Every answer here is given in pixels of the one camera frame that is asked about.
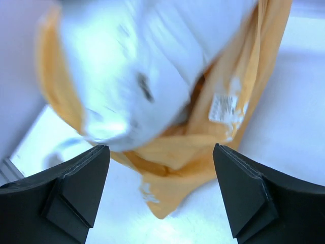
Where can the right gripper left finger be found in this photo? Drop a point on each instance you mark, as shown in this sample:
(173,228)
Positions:
(57,205)

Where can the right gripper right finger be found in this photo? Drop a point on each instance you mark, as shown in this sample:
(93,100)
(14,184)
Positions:
(264,205)

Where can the orange Mickey Mouse pillowcase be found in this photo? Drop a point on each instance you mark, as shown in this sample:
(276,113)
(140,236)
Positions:
(179,159)

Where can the white pillow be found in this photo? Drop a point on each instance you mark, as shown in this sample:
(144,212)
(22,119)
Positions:
(134,64)

